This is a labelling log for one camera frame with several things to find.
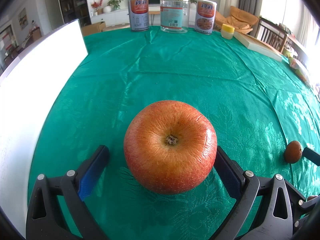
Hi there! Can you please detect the small brown round fruit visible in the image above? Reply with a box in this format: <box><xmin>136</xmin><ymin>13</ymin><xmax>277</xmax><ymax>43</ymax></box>
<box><xmin>284</xmin><ymin>140</ymin><xmax>303</xmax><ymax>164</ymax></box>

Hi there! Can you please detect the red apple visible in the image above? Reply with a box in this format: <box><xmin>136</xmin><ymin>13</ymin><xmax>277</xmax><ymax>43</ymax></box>
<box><xmin>124</xmin><ymin>100</ymin><xmax>217</xmax><ymax>194</ymax></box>

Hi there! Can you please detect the green tablecloth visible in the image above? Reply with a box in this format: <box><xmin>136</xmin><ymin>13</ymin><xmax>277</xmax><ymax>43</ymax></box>
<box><xmin>28</xmin><ymin>27</ymin><xmax>319</xmax><ymax>239</ymax></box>

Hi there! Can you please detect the white-edged book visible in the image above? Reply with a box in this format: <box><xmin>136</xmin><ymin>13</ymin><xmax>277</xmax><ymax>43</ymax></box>
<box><xmin>233</xmin><ymin>32</ymin><xmax>283</xmax><ymax>62</ymax></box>

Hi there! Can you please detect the wooden dining chair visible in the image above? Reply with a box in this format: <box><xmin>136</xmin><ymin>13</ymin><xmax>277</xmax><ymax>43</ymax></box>
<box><xmin>255</xmin><ymin>16</ymin><xmax>287</xmax><ymax>53</ymax></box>

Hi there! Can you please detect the white cardboard box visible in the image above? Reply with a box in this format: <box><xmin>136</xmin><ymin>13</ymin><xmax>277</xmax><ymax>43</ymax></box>
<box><xmin>1</xmin><ymin>20</ymin><xmax>88</xmax><ymax>236</ymax></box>

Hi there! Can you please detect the yellow lidded small jar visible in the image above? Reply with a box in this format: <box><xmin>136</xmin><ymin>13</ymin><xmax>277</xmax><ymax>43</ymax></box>
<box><xmin>221</xmin><ymin>23</ymin><xmax>235</xmax><ymax>40</ymax></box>

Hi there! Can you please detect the orange lounge chair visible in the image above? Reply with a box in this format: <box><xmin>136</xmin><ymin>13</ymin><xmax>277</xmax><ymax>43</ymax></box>
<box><xmin>215</xmin><ymin>6</ymin><xmax>259</xmax><ymax>34</ymax></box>

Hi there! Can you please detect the right food tin can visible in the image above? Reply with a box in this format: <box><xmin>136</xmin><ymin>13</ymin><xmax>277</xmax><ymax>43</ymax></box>
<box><xmin>194</xmin><ymin>0</ymin><xmax>217</xmax><ymax>35</ymax></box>

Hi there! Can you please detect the food tin can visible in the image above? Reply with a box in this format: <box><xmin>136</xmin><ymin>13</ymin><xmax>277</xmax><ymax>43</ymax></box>
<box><xmin>128</xmin><ymin>0</ymin><xmax>149</xmax><ymax>31</ymax></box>
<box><xmin>194</xmin><ymin>0</ymin><xmax>217</xmax><ymax>35</ymax></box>

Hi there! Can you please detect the brown cardboard box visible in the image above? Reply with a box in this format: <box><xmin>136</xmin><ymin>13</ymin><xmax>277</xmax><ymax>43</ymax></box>
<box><xmin>81</xmin><ymin>22</ymin><xmax>106</xmax><ymax>36</ymax></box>

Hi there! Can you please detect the clear plastic jar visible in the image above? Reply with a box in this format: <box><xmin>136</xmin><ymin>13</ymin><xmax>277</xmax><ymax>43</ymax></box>
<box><xmin>160</xmin><ymin>0</ymin><xmax>190</xmax><ymax>34</ymax></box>

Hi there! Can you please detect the white tv cabinet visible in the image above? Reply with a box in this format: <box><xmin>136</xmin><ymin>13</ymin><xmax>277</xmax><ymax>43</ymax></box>
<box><xmin>91</xmin><ymin>4</ymin><xmax>196</xmax><ymax>27</ymax></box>

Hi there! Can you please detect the red flower pot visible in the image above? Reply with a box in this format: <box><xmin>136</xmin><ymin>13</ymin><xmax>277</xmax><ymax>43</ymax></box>
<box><xmin>91</xmin><ymin>0</ymin><xmax>103</xmax><ymax>15</ymax></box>

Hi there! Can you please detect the black glass cabinet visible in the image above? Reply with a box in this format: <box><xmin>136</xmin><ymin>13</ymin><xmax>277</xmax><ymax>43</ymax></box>
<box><xmin>58</xmin><ymin>0</ymin><xmax>91</xmax><ymax>27</ymax></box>

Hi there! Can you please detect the green plant left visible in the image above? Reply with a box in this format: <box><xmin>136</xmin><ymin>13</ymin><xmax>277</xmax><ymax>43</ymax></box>
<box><xmin>107</xmin><ymin>0</ymin><xmax>124</xmax><ymax>11</ymax></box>

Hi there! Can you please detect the left food tin can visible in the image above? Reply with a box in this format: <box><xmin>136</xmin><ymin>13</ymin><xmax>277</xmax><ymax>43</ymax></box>
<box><xmin>128</xmin><ymin>0</ymin><xmax>149</xmax><ymax>31</ymax></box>

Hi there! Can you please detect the wall painting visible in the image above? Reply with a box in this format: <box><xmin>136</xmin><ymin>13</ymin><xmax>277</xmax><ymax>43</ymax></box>
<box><xmin>18</xmin><ymin>8</ymin><xmax>28</xmax><ymax>30</ymax></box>

